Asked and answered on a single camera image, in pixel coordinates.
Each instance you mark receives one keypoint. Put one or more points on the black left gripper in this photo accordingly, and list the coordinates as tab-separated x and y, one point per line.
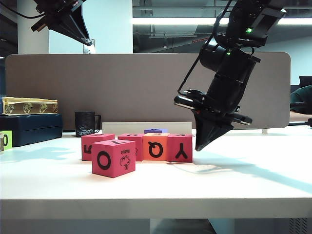
58	12

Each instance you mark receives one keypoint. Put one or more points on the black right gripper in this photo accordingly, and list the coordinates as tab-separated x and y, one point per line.
224	97

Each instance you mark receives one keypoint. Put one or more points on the red foam block printed Y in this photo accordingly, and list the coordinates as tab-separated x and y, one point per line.
180	151

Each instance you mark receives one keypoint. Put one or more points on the orange foam block printed Q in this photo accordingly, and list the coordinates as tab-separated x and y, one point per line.
154	148

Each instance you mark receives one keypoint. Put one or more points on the red foam block printed turtle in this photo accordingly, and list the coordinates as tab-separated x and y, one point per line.
139	146

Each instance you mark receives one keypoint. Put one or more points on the red foam block printed 5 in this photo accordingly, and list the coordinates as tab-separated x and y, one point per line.
86	148

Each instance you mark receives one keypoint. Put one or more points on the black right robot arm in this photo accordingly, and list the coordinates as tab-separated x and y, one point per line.
243	14

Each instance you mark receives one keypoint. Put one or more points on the white divider foot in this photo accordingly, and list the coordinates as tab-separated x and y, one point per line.
264	131

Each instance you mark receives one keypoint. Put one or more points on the purple foam block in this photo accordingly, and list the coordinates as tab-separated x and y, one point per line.
156	131

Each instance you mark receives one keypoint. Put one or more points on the brown desk divider panel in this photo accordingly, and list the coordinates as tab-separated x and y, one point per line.
122	92

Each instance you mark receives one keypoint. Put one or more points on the red LED sign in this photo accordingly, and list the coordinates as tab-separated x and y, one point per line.
198	41

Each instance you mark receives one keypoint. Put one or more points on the yellow printed box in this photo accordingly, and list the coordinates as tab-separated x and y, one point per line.
29	108

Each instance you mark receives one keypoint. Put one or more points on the dark green office chair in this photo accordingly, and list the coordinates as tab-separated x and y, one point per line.
302	97

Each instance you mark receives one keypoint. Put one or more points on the small black object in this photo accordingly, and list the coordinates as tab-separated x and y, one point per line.
310	123

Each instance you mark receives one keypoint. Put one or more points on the black mug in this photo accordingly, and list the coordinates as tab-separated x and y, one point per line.
84	124

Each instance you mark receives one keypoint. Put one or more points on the red foam block printed O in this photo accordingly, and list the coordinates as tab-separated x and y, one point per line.
109	161

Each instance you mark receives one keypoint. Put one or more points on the dark blue box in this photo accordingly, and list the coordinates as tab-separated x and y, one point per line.
36	129

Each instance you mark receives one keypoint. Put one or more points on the green foam block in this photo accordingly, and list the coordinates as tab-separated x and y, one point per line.
8	141

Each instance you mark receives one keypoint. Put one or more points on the small beige container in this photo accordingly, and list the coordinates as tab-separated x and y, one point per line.
1	146

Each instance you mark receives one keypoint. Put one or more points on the silver wall plate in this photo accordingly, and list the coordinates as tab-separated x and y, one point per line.
89	50

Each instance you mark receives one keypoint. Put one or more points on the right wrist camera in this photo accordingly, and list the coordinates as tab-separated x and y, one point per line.
195	93

